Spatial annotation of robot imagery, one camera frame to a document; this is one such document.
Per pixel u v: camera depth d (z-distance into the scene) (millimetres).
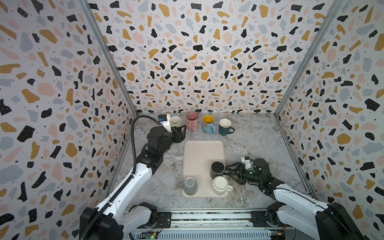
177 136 660
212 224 732
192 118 1069
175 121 1082
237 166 751
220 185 784
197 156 1003
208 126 1032
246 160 814
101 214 381
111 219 375
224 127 1003
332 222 413
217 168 823
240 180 761
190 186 749
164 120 641
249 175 729
